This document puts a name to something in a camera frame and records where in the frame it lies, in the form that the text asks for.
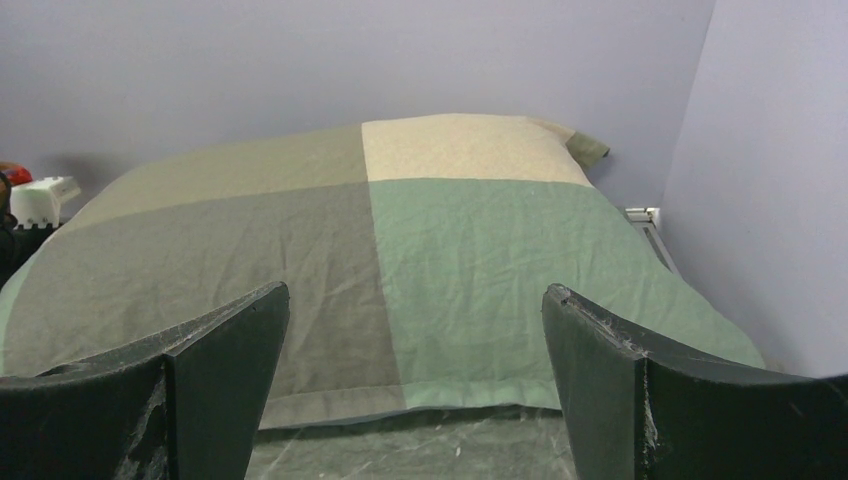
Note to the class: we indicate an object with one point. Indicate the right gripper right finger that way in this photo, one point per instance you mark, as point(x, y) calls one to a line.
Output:
point(640, 405)

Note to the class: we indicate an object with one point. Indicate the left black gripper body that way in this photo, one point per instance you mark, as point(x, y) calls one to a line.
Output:
point(17, 245)

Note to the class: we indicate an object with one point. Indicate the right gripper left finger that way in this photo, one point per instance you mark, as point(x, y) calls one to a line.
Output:
point(183, 403)

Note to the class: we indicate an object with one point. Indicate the patchwork green beige pillowcase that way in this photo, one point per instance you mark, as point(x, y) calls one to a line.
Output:
point(416, 252)

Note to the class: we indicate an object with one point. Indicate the aluminium frame rail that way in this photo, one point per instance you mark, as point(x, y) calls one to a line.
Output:
point(645, 220)

